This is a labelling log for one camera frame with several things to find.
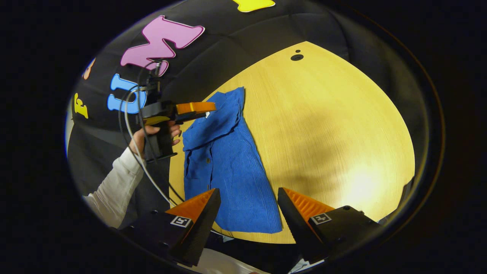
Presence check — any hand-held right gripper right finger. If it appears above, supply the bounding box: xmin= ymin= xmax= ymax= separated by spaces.
xmin=277 ymin=186 xmax=382 ymax=266

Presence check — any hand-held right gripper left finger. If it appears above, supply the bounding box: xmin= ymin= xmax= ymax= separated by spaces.
xmin=120 ymin=187 xmax=222 ymax=268

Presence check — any blue shirt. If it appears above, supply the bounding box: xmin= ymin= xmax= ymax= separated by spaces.
xmin=182 ymin=87 xmax=283 ymax=234

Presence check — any white cable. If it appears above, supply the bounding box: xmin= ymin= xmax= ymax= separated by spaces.
xmin=123 ymin=86 xmax=177 ymax=208

